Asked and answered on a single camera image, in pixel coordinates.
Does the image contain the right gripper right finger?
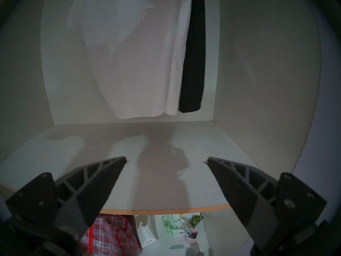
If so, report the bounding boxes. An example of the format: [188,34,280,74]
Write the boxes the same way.
[204,157,327,244]

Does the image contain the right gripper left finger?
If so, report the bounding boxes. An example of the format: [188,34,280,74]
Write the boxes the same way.
[5,156,127,236]

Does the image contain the long white short-sleeve shirt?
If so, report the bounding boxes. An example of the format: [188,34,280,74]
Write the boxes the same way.
[83,0,192,119]

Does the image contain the black shirt and pants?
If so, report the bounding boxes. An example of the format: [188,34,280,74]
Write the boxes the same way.
[178,0,206,113]

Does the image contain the lilac wardrobe door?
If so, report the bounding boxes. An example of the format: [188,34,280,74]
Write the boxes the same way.
[293,7,339,226]

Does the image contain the white wardrobe carcass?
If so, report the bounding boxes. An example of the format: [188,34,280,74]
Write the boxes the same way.
[0,0,320,256]

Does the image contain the red plaid woven bag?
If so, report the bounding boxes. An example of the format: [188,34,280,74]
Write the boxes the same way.
[81,215,141,256]

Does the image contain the pink cup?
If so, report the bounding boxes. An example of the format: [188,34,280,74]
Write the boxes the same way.
[185,228,199,245]

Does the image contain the white paper bag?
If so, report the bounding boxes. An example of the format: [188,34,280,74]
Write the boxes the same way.
[136,215,159,248]

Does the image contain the green white plastic bag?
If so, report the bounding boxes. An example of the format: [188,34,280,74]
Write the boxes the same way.
[162,214,187,237]

